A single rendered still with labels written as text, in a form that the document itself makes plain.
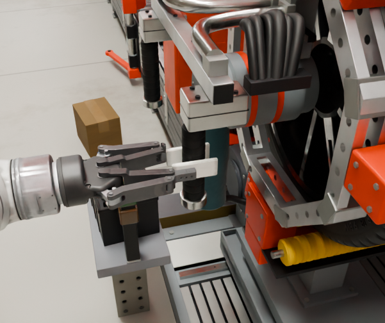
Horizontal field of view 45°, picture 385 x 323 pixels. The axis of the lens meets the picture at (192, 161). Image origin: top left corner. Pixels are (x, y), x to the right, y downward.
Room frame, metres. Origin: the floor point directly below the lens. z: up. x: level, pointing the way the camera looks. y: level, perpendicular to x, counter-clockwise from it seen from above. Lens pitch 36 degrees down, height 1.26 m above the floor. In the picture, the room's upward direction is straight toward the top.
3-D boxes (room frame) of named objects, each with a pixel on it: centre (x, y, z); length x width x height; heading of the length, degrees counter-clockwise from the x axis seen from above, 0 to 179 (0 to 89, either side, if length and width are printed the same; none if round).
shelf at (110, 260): (0.93, 0.19, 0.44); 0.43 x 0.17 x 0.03; 15
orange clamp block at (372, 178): (0.52, -0.27, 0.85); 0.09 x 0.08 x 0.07; 15
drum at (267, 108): (0.80, -0.11, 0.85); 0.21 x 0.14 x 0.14; 105
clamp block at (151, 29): (0.93, 0.06, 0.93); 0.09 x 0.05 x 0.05; 105
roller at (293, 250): (0.73, -0.31, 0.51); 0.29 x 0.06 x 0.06; 105
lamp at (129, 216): (0.74, 0.14, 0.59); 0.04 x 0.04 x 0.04; 15
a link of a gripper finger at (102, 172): (0.55, 0.08, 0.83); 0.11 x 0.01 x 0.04; 94
